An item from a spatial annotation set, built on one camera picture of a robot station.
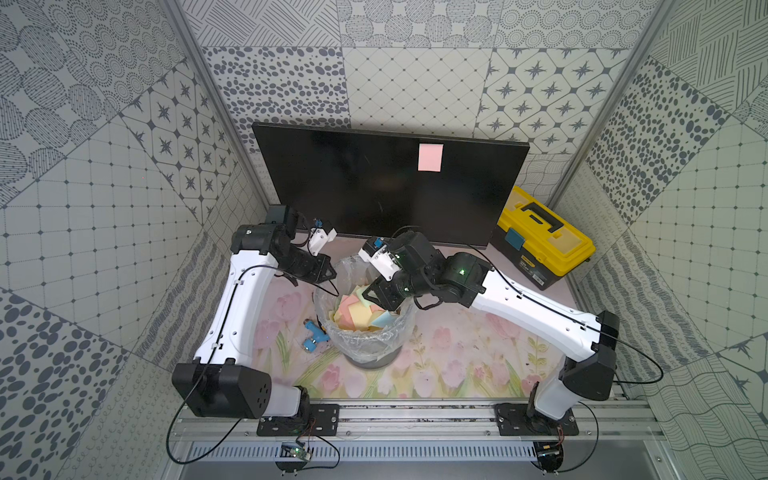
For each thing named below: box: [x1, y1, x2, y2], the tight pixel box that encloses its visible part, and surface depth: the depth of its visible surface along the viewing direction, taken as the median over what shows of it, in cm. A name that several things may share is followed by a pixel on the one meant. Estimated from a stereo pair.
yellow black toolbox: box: [491, 186, 596, 291], surface depth 95 cm
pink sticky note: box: [418, 143, 444, 172], surface depth 66 cm
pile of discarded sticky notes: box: [329, 285, 399, 332], surface depth 74 cm
